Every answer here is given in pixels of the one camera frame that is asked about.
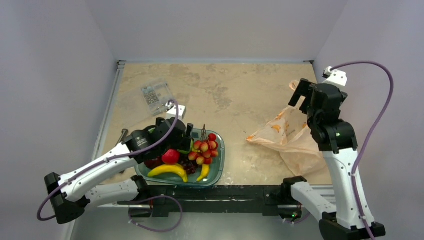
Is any red fake apple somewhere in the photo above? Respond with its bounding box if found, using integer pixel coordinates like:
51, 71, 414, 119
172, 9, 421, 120
161, 149, 181, 165

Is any red cherry bunch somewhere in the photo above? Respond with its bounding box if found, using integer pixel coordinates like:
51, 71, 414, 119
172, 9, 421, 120
188, 125, 219, 166

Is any orange plastic bag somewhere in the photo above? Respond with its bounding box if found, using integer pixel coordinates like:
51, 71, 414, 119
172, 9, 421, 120
245, 80, 329, 177

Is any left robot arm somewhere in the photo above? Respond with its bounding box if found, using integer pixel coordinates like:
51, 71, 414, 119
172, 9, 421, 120
37, 117, 194, 224

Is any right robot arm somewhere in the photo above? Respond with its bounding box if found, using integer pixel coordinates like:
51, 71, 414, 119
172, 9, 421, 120
280, 79, 387, 240

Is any green fake fruit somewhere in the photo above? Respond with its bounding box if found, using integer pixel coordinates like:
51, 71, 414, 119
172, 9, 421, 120
177, 138, 194, 155

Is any purple fake grape bunch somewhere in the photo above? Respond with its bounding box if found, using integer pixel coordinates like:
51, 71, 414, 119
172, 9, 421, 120
178, 155, 199, 175

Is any front yellow fake banana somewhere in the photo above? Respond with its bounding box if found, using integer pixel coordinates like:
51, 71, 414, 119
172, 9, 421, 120
147, 164, 188, 183

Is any yellow fake banana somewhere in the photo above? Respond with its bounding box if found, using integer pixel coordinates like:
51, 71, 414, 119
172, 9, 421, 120
147, 164, 188, 183
196, 164, 210, 182

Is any right yellow fake banana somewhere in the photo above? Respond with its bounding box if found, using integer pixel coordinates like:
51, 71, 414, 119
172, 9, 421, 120
196, 164, 210, 182

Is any dark red fake plum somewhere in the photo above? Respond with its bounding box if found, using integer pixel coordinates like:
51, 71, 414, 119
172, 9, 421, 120
144, 158, 164, 170

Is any clear screw box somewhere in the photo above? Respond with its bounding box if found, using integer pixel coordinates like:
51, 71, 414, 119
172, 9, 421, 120
141, 78, 174, 116

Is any teal plastic tray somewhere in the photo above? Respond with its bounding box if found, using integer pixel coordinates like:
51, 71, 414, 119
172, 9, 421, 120
134, 129, 225, 189

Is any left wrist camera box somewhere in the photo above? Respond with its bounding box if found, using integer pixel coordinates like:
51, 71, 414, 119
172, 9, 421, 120
165, 102, 187, 121

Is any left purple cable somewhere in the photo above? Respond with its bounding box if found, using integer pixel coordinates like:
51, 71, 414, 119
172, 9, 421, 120
36, 99, 180, 222

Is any black metal clamp handle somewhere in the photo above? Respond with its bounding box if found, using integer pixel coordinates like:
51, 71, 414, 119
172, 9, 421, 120
116, 128, 129, 146

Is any black base frame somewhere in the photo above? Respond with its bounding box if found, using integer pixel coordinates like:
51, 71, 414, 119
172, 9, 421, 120
118, 185, 303, 220

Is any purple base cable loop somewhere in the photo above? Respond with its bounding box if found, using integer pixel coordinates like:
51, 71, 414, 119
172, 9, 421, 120
128, 194, 184, 233

